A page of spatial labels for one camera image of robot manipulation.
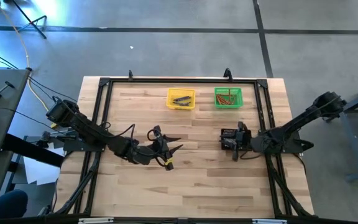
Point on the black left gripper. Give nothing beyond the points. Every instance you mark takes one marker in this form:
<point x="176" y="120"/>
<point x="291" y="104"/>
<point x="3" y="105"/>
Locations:
<point x="154" y="152"/>

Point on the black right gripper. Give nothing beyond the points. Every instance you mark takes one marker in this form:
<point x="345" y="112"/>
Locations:
<point x="242" y="140"/>

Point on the grey crayon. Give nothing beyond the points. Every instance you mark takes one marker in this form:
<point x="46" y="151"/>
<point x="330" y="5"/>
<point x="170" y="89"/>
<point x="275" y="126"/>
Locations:
<point x="180" y="104"/>
<point x="182" y="99"/>

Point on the orange crayon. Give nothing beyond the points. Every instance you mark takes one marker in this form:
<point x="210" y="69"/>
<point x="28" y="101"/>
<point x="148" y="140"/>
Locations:
<point x="225" y="99"/>
<point x="221" y="100"/>

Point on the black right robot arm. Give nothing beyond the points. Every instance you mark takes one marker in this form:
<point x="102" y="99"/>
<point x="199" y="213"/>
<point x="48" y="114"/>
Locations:
<point x="291" y="126"/>

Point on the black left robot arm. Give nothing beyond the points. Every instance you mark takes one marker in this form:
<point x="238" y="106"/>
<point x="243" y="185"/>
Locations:
<point x="82" y="124"/>

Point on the green plastic basket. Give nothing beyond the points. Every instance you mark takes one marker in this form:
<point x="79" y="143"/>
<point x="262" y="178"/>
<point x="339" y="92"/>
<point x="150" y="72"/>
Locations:
<point x="239" y="105"/>

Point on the yellow plastic basket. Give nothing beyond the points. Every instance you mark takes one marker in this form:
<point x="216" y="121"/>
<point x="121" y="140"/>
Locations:
<point x="170" y="93"/>

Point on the black clamp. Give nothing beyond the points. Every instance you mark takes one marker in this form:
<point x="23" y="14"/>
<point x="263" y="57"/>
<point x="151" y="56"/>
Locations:
<point x="130" y="75"/>
<point x="227" y="75"/>

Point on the white paper sheet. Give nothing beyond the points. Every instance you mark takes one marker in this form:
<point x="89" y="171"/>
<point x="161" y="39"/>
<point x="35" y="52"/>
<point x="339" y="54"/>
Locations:
<point x="39" y="174"/>

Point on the black stand leg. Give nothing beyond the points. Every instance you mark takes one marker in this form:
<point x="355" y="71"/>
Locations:
<point x="33" y="151"/>

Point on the person's leg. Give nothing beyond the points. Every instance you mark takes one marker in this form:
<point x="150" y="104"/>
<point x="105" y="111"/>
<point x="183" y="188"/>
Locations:
<point x="11" y="205"/>

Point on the black stand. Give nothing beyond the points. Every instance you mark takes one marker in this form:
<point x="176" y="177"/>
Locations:
<point x="30" y="21"/>

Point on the black table frame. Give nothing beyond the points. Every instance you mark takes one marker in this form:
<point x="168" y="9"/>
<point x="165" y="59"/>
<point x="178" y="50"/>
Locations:
<point x="182" y="80"/>

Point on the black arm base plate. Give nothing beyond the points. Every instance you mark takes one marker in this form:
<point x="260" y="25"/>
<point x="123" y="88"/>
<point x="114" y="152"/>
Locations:
<point x="297" y="146"/>
<point x="73" y="145"/>

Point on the silver bracket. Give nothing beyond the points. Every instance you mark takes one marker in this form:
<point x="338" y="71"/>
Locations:
<point x="95" y="220"/>
<point x="269" y="221"/>

